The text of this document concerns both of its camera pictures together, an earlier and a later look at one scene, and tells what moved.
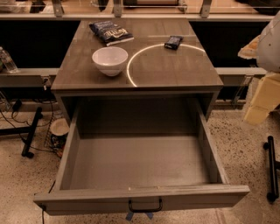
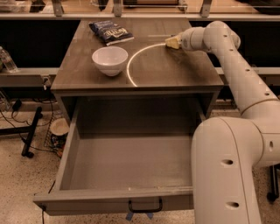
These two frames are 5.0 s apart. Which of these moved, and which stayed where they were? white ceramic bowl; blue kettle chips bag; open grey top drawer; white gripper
Moved: white gripper
Stayed: open grey top drawer; white ceramic bowl; blue kettle chips bag
